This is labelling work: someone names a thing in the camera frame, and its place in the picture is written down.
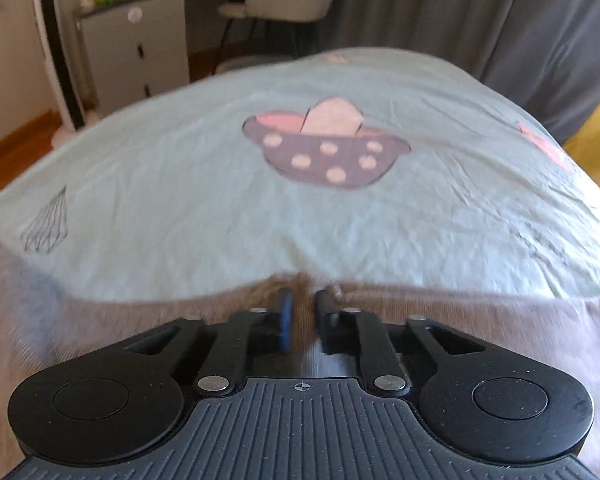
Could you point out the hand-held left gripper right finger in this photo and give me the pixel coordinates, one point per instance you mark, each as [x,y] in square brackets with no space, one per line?
[324,310]

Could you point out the white drawer cabinet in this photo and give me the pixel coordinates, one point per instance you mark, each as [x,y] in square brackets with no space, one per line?
[135,50]

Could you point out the grey-brown pants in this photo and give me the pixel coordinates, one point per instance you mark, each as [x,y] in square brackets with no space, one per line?
[80,325]

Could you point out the light green printed bedsheet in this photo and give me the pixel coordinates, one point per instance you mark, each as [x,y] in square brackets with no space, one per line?
[180,185]

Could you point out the grey curtain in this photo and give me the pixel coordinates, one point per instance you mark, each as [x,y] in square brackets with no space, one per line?
[455,15]

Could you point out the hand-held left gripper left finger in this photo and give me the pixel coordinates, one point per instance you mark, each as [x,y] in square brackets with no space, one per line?
[284,317]

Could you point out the white and black floor stand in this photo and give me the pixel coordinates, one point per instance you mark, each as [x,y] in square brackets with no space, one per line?
[60,50]

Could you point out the yellow curtain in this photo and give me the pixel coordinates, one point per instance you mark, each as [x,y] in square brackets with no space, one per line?
[597,145]

